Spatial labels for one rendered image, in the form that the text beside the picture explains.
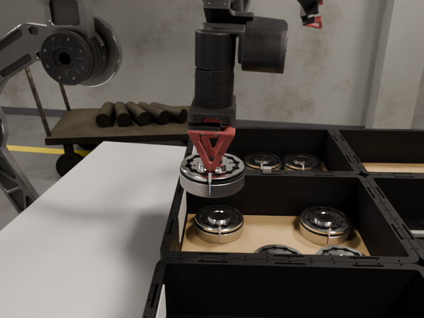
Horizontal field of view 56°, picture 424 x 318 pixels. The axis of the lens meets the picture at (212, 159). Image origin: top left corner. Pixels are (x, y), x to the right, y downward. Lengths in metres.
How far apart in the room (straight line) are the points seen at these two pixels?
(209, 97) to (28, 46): 0.82
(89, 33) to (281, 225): 0.68
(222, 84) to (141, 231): 0.63
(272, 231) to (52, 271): 0.52
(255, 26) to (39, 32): 0.82
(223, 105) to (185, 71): 3.32
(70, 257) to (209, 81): 0.64
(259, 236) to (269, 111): 3.07
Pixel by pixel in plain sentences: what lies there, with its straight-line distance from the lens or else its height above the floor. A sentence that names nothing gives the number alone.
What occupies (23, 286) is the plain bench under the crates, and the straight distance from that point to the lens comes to 1.01.
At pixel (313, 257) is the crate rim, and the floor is 0.93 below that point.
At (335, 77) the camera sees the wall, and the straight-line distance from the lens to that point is 3.81.
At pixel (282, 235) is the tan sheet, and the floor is 0.83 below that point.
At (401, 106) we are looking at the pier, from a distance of 3.67.
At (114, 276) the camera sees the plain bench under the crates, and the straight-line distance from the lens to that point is 0.98.
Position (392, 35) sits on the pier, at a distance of 3.52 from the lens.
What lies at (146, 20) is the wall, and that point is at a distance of 3.92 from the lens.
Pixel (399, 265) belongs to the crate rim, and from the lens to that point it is 0.67.
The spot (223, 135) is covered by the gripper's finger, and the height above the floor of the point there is 1.11.
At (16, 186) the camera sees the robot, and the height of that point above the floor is 0.65.
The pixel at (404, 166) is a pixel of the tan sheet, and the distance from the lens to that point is 1.27.
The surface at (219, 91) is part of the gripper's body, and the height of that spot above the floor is 1.17.
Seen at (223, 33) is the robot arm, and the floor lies 1.25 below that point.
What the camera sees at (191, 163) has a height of 1.05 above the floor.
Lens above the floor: 1.32
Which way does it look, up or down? 24 degrees down
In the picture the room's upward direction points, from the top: straight up
